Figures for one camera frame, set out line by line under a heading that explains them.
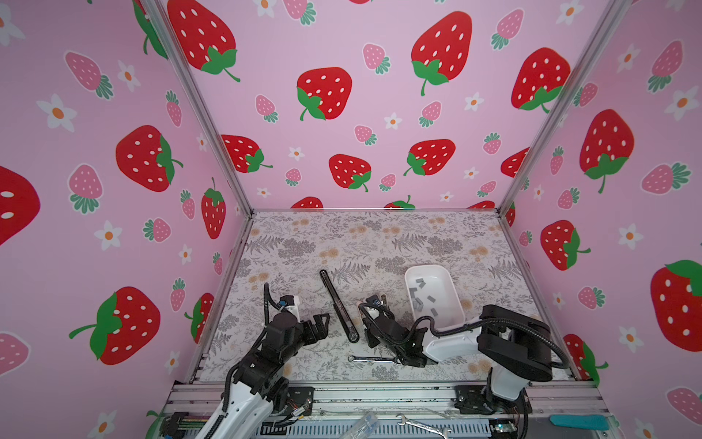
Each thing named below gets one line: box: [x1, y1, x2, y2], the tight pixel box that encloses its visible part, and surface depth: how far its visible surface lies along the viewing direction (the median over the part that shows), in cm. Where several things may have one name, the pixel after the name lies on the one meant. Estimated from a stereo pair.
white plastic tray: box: [404, 264, 466, 331], surface depth 97 cm
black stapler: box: [319, 268, 360, 343], surface depth 92 cm
